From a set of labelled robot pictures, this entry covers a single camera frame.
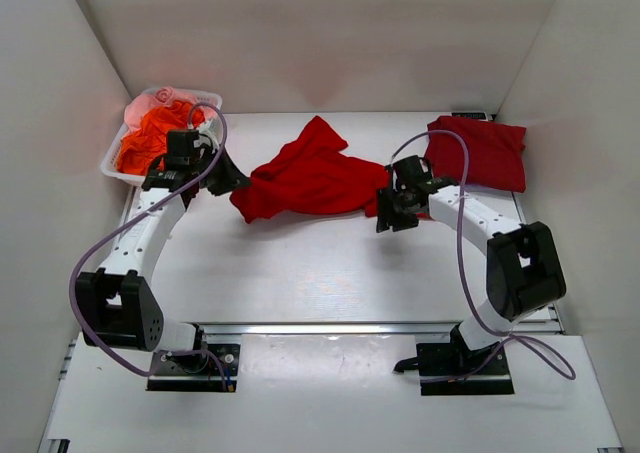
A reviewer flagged orange t shirt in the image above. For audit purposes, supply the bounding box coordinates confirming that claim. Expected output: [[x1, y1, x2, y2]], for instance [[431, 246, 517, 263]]
[[116, 101, 194, 176]]

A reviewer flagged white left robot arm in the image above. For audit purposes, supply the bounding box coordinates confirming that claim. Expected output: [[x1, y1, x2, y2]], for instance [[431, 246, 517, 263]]
[[72, 127, 249, 356]]

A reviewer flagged bright red t shirt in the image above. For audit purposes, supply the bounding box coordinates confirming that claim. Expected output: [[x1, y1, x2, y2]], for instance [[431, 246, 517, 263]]
[[230, 116, 389, 223]]

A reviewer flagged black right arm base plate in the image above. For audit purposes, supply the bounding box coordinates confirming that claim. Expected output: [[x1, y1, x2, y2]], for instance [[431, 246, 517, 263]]
[[393, 335, 515, 397]]

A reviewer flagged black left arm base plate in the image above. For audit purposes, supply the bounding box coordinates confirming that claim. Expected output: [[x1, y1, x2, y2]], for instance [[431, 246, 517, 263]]
[[146, 326, 242, 394]]

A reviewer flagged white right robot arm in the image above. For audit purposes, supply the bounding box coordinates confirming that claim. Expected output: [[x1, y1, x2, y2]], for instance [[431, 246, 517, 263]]
[[376, 155, 566, 359]]

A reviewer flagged pink t shirt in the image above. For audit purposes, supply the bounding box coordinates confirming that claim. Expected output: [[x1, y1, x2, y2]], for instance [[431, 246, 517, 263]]
[[124, 86, 222, 134]]

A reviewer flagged folded dark red t shirt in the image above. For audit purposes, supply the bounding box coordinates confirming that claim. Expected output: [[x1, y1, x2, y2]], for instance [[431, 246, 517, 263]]
[[425, 116, 526, 193]]

